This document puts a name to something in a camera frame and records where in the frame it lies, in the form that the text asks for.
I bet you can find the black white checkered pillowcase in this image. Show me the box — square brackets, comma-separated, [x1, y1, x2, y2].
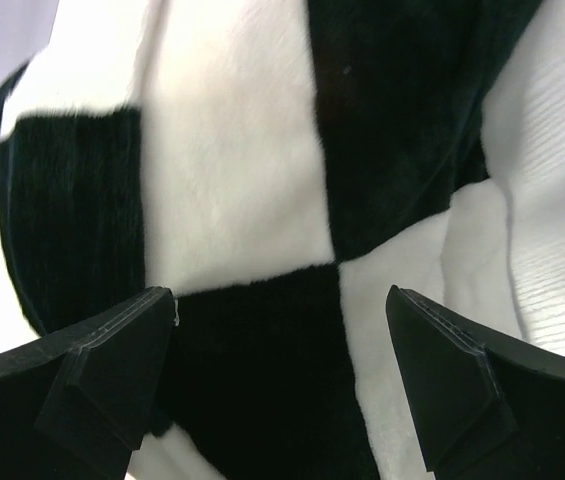
[0, 1, 565, 479]

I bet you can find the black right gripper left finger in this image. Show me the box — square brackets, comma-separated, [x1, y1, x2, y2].
[0, 287, 176, 479]

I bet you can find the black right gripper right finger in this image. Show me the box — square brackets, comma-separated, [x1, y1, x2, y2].
[386, 286, 565, 480]

